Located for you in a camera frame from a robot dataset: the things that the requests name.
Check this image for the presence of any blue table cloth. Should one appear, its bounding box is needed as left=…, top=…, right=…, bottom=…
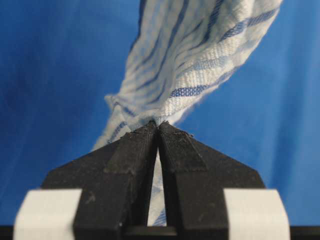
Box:
left=0, top=0, right=320, bottom=225

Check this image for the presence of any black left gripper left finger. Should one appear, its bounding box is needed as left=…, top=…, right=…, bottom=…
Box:
left=12, top=120, right=159, bottom=240

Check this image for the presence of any white blue striped towel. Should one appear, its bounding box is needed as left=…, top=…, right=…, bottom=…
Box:
left=91, top=0, right=284, bottom=227

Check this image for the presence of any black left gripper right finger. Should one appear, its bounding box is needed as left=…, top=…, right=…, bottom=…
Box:
left=158, top=121, right=291, bottom=240

